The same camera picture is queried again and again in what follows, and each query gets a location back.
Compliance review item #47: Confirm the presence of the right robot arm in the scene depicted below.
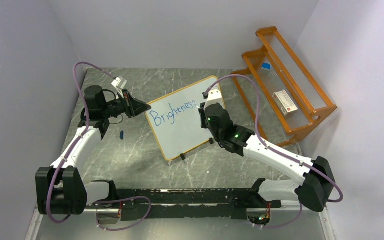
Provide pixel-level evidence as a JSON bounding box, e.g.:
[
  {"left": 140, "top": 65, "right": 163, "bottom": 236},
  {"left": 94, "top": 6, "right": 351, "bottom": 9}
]
[{"left": 198, "top": 102, "right": 337, "bottom": 212}]

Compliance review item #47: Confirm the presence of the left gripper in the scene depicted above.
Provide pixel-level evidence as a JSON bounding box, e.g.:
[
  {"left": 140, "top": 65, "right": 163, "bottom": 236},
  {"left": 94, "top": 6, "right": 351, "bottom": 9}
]
[{"left": 102, "top": 89, "right": 151, "bottom": 120}]

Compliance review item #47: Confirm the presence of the aluminium rail frame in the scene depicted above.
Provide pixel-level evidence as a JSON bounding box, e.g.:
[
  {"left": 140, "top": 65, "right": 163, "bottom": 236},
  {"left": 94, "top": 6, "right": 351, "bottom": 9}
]
[{"left": 22, "top": 201, "right": 335, "bottom": 240}]

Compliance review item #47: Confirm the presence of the orange wooden rack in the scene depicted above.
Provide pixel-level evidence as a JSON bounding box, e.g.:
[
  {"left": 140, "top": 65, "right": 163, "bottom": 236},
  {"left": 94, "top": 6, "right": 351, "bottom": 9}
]
[{"left": 232, "top": 26, "right": 337, "bottom": 147}]

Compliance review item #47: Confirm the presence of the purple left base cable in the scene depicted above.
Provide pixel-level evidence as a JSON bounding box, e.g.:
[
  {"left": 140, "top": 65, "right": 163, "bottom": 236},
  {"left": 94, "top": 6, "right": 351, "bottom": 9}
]
[{"left": 95, "top": 196, "right": 153, "bottom": 232}]

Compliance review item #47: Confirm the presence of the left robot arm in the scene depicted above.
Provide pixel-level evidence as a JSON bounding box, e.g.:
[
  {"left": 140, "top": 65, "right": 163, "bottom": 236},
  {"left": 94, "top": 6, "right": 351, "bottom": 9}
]
[{"left": 35, "top": 85, "right": 152, "bottom": 216}]

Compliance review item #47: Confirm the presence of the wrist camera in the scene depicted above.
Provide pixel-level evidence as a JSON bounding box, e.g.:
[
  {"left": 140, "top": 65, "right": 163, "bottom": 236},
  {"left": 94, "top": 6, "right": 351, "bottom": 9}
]
[
  {"left": 111, "top": 76, "right": 127, "bottom": 98},
  {"left": 203, "top": 88, "right": 226, "bottom": 109}
]

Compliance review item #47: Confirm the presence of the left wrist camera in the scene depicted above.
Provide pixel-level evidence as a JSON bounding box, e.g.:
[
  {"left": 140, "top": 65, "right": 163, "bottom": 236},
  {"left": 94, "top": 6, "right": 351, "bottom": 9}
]
[{"left": 111, "top": 76, "right": 127, "bottom": 98}]

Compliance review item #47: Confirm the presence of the blue white small object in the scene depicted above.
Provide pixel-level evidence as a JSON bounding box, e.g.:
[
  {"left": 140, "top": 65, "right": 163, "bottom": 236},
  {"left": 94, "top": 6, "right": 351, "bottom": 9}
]
[{"left": 261, "top": 62, "right": 272, "bottom": 71}]

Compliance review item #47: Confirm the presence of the yellow framed whiteboard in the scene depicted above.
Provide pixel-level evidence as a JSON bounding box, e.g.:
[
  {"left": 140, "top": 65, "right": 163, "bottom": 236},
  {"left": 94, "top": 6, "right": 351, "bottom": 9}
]
[{"left": 145, "top": 75, "right": 218, "bottom": 161}]

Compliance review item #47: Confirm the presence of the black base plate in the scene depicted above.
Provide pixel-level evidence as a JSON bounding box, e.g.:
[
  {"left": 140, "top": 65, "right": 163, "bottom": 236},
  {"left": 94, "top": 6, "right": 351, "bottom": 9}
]
[{"left": 85, "top": 188, "right": 283, "bottom": 222}]

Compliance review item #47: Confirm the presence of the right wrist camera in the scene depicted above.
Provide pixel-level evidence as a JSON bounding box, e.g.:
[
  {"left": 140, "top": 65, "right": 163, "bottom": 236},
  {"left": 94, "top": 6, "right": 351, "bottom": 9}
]
[{"left": 203, "top": 88, "right": 226, "bottom": 109}]

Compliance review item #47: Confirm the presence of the white red box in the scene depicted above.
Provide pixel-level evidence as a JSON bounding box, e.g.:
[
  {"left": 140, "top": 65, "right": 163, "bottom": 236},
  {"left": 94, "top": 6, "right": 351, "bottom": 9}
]
[{"left": 272, "top": 90, "right": 299, "bottom": 117}]

